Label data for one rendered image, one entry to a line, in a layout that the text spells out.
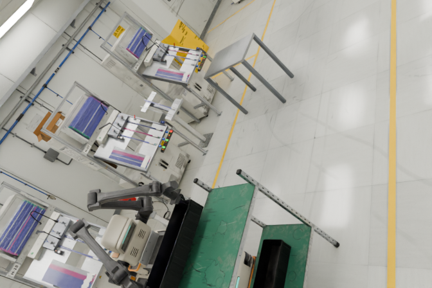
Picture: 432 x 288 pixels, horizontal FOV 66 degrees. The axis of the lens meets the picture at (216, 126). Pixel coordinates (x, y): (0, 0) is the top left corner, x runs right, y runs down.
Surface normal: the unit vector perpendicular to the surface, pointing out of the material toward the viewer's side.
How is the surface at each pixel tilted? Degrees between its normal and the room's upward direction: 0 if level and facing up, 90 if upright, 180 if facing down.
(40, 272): 47
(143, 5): 90
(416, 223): 0
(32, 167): 90
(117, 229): 43
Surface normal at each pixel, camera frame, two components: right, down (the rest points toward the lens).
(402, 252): -0.70, -0.56
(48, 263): 0.00, -0.56
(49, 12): 0.65, -0.24
